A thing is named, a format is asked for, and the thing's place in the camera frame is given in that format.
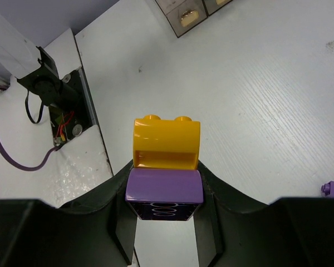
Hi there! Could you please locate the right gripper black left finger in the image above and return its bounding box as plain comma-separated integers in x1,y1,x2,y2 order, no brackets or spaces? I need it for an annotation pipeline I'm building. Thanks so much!
0,163,137,266

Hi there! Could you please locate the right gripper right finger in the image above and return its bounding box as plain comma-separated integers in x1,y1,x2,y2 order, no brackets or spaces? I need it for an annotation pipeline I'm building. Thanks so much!
193,163,334,266

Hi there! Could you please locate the purple printed lego brick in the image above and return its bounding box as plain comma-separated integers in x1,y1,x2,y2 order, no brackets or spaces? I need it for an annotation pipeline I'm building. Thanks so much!
125,168,204,221

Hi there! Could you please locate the yellow curved lego brick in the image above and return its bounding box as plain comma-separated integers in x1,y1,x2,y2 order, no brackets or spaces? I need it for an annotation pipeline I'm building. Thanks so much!
132,115,201,170

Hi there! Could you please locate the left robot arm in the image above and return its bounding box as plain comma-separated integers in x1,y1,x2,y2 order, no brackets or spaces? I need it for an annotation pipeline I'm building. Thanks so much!
0,14,81,110

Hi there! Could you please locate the purple lego brick front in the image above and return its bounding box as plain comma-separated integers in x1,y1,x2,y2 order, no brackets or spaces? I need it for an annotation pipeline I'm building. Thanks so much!
321,181,334,198

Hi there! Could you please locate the clear drawer bin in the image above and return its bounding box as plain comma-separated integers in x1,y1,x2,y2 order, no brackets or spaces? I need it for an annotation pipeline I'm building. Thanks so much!
203,0,232,16
155,0,207,38

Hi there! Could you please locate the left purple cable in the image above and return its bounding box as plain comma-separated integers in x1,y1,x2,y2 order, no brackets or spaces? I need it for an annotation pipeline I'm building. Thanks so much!
0,71,62,172

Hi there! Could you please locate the left base mount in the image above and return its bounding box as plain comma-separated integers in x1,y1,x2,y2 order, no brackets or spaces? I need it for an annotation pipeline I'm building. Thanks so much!
48,68,97,146

